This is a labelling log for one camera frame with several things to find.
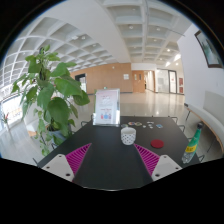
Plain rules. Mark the small badges on table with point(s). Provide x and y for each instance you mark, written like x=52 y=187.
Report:
x=149 y=124

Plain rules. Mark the acrylic sign stand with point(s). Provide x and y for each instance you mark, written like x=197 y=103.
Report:
x=107 y=107

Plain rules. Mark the framed wall picture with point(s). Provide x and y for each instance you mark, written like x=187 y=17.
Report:
x=211 y=56

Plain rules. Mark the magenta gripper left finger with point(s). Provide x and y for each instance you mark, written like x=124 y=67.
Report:
x=66 y=166

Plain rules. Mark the green plastic water bottle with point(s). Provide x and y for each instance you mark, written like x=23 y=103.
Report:
x=192 y=145

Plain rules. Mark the large green potted plant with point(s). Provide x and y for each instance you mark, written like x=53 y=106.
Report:
x=49 y=86

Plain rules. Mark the white dotted ceramic cup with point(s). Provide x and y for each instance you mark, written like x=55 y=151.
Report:
x=128 y=135

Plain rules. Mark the red round coaster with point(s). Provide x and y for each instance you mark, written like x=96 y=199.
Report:
x=157 y=143

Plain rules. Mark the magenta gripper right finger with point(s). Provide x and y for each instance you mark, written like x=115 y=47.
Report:
x=157 y=166

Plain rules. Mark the white long bench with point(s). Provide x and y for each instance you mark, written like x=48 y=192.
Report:
x=211 y=114

